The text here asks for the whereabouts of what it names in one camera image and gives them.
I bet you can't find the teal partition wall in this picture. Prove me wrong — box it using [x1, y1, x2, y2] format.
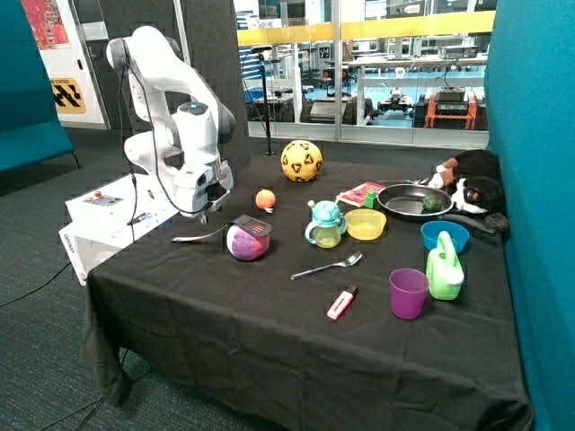
[485, 1, 574, 430]

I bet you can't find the purple plastic cup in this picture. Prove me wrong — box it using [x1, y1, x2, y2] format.
[389, 268, 429, 321]

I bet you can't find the black tablecloth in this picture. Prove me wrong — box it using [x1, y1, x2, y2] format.
[81, 157, 535, 430]

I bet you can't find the teal yellow sippy cup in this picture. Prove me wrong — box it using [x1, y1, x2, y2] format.
[305, 200, 347, 249]

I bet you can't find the blue plastic bowl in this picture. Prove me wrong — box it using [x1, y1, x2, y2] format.
[420, 220, 471, 253]

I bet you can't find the yellow black soccer ball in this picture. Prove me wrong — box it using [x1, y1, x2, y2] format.
[280, 140, 323, 182]

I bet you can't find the green toy block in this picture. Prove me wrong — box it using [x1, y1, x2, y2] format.
[364, 189, 377, 209]

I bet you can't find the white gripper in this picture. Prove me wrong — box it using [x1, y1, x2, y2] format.
[173, 160, 234, 224]

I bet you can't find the silver fork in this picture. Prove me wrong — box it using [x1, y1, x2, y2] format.
[290, 251, 363, 280]

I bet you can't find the teal sofa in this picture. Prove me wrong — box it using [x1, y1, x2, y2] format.
[0, 0, 75, 172]

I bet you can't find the yellow plastic bowl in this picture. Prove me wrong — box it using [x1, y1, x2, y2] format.
[345, 208, 387, 241]

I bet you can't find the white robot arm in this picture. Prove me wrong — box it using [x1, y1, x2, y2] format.
[106, 26, 236, 223]

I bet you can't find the black frying pan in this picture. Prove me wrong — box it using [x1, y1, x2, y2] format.
[377, 184, 496, 233]

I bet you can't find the pink highlighter marker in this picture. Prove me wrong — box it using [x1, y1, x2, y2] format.
[326, 286, 358, 321]

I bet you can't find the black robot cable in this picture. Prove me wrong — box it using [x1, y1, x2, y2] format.
[117, 44, 212, 243]

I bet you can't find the black slotted spatula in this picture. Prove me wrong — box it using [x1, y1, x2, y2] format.
[172, 215, 272, 243]

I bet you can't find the red book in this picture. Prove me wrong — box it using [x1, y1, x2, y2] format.
[336, 181, 385, 207]

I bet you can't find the plush dog toy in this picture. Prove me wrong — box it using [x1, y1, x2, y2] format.
[429, 150, 509, 232]

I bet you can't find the green broccoli toy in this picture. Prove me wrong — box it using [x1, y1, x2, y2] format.
[422, 197, 443, 213]

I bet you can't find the red wall poster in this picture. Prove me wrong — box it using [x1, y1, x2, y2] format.
[21, 0, 71, 51]

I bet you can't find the green toy watering can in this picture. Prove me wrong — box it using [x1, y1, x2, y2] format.
[426, 231, 464, 301]

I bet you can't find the pink purple white plush ball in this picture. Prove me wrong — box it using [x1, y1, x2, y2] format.
[226, 224, 270, 261]

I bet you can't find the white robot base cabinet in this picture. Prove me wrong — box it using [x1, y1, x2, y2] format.
[59, 174, 176, 286]

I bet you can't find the small orange foam ball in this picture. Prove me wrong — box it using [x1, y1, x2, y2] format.
[255, 189, 276, 214]

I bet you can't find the black tripod stand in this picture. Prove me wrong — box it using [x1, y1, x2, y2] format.
[251, 44, 275, 156]

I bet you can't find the yellow black sign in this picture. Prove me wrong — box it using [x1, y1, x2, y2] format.
[50, 77, 86, 115]

